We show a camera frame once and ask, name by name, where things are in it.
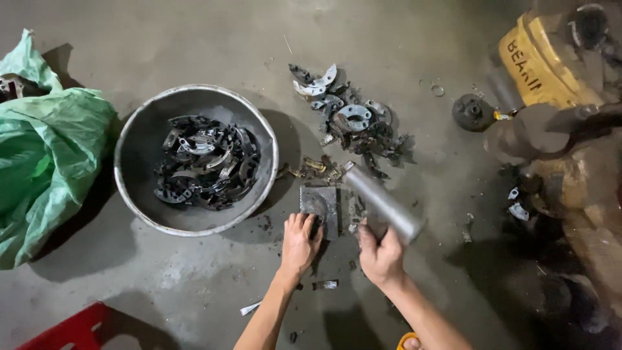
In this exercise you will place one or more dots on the round grey metal basin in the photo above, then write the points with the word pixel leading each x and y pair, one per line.
pixel 141 160

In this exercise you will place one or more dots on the grey metal cylinder bar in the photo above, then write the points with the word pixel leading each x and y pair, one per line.
pixel 381 201

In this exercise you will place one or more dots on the pile of broken metal parts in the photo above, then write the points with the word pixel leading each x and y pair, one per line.
pixel 354 119

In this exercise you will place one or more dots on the small flat metal fragment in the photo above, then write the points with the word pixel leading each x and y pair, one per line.
pixel 324 285

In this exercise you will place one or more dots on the person's right hand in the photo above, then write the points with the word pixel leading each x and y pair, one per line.
pixel 381 262

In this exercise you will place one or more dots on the yellow sandal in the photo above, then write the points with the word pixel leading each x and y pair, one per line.
pixel 403 339

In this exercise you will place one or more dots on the person's foot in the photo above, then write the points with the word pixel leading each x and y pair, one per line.
pixel 413 344

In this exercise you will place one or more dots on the person's left hand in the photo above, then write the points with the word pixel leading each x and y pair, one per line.
pixel 296 250

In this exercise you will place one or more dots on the black round metal disc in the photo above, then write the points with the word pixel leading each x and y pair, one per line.
pixel 472 113

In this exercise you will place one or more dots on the square steel anvil plate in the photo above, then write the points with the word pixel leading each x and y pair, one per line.
pixel 323 206

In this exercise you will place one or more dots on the heap of black metal scrap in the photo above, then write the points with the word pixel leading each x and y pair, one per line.
pixel 206 163

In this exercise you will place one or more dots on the pile of small brass bits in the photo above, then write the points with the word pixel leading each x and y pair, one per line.
pixel 316 166

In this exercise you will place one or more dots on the curved silver metal piece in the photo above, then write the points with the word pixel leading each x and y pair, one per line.
pixel 518 212

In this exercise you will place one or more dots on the pale metal shard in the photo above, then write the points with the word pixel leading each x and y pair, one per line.
pixel 250 308

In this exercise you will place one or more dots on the green woven plastic sack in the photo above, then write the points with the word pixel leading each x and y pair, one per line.
pixel 46 160

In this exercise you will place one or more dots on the red plastic stool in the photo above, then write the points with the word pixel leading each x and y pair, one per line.
pixel 73 330

